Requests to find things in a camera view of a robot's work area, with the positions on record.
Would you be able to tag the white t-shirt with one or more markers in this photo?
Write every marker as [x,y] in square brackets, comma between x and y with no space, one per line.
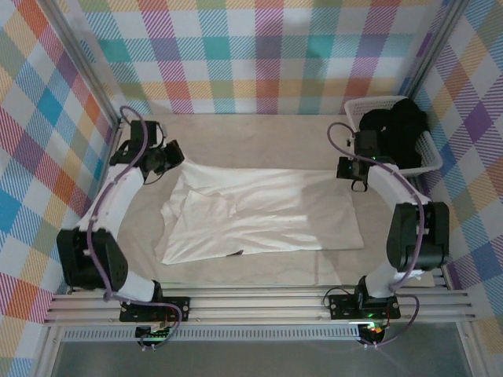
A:
[255,204]

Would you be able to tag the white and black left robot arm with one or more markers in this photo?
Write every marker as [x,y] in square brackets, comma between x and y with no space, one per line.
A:
[114,200]

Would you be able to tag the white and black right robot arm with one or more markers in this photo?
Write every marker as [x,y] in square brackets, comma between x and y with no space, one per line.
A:
[389,184]

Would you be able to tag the black garment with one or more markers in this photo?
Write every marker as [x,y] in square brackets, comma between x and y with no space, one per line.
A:
[404,129]

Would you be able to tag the white plastic mesh basket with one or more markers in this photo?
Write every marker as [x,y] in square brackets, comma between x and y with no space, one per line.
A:
[428,153]

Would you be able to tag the circuit board with green light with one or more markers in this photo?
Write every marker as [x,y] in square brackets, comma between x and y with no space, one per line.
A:
[153,334]

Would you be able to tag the circuit board with red light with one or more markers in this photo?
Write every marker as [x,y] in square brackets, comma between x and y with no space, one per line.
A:
[373,330]

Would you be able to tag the aluminium frame post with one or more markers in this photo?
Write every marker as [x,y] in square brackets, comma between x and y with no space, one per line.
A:
[435,47]
[85,59]

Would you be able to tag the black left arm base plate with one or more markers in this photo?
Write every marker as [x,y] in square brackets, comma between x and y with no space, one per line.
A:
[177,308]

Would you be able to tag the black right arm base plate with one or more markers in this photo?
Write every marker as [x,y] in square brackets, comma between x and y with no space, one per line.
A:
[342,308]

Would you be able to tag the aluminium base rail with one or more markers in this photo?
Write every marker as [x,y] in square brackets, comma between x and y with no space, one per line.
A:
[255,304]

